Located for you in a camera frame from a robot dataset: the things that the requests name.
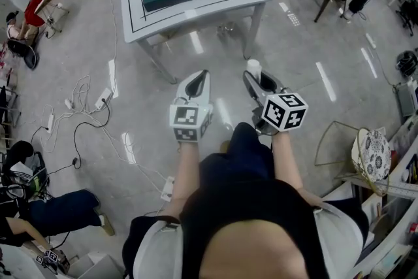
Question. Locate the grey computer case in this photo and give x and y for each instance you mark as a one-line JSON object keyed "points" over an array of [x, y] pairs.
{"points": [[406, 98]]}

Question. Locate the white shelf unit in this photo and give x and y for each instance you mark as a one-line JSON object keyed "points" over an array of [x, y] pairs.
{"points": [[336, 194]]}

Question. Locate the small white power adapter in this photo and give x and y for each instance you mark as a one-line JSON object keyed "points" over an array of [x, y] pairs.
{"points": [[68, 103]]}

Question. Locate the person's shoe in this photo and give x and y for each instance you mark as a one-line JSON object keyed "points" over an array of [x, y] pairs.
{"points": [[224, 146]]}

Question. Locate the person's black and white top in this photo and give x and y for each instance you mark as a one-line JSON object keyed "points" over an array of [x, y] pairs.
{"points": [[248, 202]]}

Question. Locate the small white cylinder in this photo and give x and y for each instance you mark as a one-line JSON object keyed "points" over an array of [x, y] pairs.
{"points": [[254, 66]]}

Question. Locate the person's dark trousers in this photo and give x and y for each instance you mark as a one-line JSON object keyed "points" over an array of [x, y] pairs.
{"points": [[241, 157]]}

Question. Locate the white drawer cabinet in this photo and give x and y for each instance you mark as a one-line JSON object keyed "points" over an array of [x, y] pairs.
{"points": [[94, 266]]}

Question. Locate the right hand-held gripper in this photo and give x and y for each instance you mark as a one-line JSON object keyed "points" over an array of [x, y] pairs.
{"points": [[284, 111]]}

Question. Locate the person's left forearm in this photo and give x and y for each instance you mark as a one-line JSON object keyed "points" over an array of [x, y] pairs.
{"points": [[183, 173]]}

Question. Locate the person's right forearm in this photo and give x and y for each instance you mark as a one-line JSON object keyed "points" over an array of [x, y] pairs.
{"points": [[289, 163]]}

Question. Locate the slim white power strip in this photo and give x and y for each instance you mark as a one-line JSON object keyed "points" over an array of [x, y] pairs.
{"points": [[50, 123]]}

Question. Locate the red chair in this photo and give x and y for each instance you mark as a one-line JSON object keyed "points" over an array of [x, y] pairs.
{"points": [[32, 13]]}

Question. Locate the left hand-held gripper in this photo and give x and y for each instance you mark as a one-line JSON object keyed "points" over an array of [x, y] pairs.
{"points": [[186, 117]]}

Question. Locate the black and white patterned cushion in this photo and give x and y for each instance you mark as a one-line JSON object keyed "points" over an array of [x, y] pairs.
{"points": [[375, 155]]}

